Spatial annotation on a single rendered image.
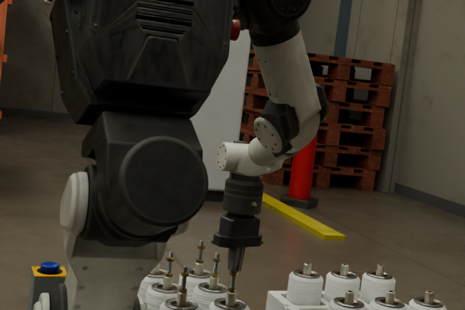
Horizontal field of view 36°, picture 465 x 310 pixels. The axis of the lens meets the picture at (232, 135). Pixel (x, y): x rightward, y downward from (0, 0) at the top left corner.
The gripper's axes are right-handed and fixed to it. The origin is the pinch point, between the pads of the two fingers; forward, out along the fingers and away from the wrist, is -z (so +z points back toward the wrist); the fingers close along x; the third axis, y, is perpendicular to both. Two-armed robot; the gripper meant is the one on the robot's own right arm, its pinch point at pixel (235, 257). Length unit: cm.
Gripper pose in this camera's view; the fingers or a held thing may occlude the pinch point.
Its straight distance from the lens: 164.9
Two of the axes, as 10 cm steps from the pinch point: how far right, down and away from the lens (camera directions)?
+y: 5.7, 1.3, -8.1
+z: 1.2, -9.9, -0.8
